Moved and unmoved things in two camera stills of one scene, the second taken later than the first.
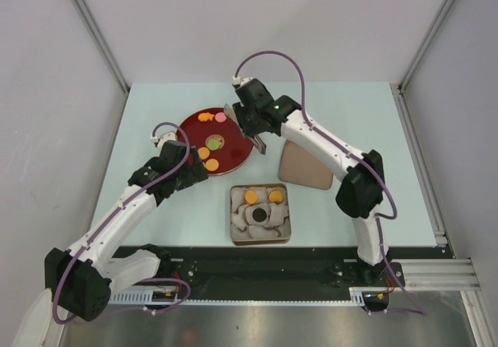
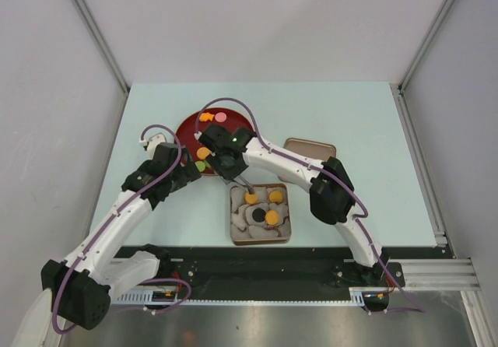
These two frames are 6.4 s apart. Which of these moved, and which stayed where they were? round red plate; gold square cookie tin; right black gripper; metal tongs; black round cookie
Moved: right black gripper; metal tongs
Stayed: round red plate; gold square cookie tin; black round cookie
